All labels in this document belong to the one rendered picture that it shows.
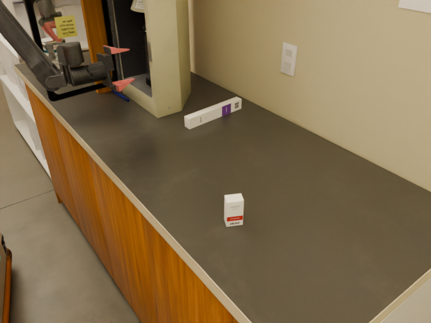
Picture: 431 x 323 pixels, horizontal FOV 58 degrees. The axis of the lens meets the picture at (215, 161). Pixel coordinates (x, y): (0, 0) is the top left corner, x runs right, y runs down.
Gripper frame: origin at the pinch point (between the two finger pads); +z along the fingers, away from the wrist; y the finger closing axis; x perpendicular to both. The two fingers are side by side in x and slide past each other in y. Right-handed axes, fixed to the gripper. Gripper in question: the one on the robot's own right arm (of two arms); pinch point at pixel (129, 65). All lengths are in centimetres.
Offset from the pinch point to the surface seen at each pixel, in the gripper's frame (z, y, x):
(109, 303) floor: -21, -117, 29
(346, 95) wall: 56, -16, -43
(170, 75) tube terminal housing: 18.6, -8.9, 8.2
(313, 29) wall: 56, 5, -29
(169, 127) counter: 11.8, -25.9, 1.3
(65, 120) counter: -18.1, -21.7, 29.6
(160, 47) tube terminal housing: 15.3, 2.5, 6.5
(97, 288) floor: -23, -115, 41
